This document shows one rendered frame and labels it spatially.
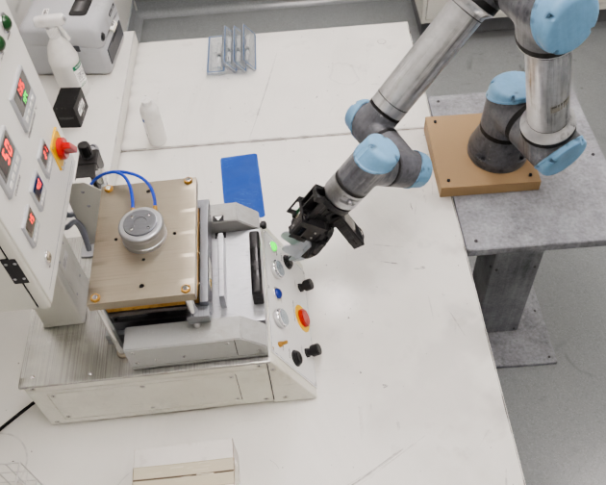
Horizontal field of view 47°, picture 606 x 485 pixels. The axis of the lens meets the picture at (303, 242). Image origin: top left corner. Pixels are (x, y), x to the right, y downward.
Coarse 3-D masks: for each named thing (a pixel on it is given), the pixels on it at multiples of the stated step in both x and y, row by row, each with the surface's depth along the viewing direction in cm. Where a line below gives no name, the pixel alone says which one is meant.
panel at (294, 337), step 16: (272, 240) 149; (272, 256) 146; (288, 272) 150; (304, 272) 159; (272, 288) 140; (288, 288) 147; (272, 304) 137; (288, 304) 144; (304, 304) 152; (272, 320) 134; (272, 336) 131; (288, 336) 138; (304, 336) 146; (272, 352) 129; (288, 352) 135; (304, 352) 142; (304, 368) 139
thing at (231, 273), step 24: (216, 240) 140; (240, 240) 139; (216, 264) 136; (240, 264) 135; (216, 288) 132; (240, 288) 132; (264, 288) 133; (216, 312) 129; (240, 312) 128; (264, 312) 128; (120, 336) 127
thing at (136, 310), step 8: (152, 304) 122; (160, 304) 122; (168, 304) 122; (176, 304) 122; (184, 304) 123; (112, 312) 123; (120, 312) 123; (128, 312) 123; (136, 312) 123; (144, 312) 123; (152, 312) 123
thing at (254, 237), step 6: (252, 234) 135; (258, 234) 135; (252, 240) 134; (258, 240) 134; (252, 246) 133; (258, 246) 133; (252, 252) 132; (258, 252) 132; (252, 258) 131; (258, 258) 131; (252, 264) 130; (258, 264) 130; (252, 270) 129; (258, 270) 129; (252, 276) 129; (258, 276) 128; (252, 282) 128; (258, 282) 128; (252, 288) 127; (258, 288) 127; (252, 294) 128; (258, 294) 127; (258, 300) 128; (264, 300) 129
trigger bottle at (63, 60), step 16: (48, 16) 180; (64, 16) 181; (48, 32) 183; (64, 32) 185; (48, 48) 186; (64, 48) 186; (64, 64) 188; (80, 64) 193; (64, 80) 192; (80, 80) 194
